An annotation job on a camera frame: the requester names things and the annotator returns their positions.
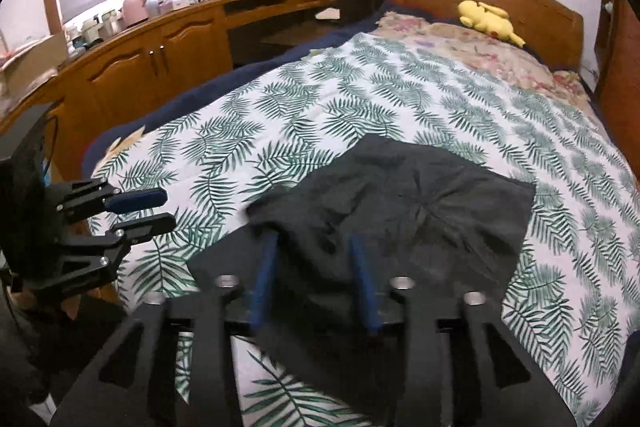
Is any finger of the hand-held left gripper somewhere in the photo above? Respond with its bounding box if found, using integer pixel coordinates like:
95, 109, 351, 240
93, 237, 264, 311
49, 179, 169, 226
22, 213, 177, 304

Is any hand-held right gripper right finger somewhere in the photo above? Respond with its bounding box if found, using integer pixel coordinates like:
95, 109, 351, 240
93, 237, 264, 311
347, 234, 578, 427

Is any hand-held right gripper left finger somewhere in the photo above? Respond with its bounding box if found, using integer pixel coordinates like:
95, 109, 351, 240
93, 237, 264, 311
50, 231, 281, 427

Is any black garment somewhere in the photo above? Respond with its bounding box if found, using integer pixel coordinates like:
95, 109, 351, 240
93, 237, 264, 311
189, 134, 537, 418

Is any cardboard box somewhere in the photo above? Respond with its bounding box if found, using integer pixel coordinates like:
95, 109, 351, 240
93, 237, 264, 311
0, 31, 69, 96

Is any wooden desk with cabinets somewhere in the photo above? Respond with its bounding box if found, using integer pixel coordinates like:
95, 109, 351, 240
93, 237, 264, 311
0, 0, 346, 188

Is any bed with fern-print cover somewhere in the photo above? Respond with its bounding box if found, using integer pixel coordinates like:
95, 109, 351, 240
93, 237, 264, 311
91, 32, 640, 427

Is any pink kettle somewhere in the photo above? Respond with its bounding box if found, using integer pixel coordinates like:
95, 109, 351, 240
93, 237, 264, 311
121, 0, 151, 26

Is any floral pillow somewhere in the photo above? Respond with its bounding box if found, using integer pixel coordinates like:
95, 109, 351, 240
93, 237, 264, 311
375, 14, 592, 104

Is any yellow plush toy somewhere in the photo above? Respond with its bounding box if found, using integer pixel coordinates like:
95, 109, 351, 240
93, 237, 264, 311
458, 0, 527, 47

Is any wooden louvred wardrobe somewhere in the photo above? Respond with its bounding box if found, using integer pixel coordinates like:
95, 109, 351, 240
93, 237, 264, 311
594, 0, 640, 188

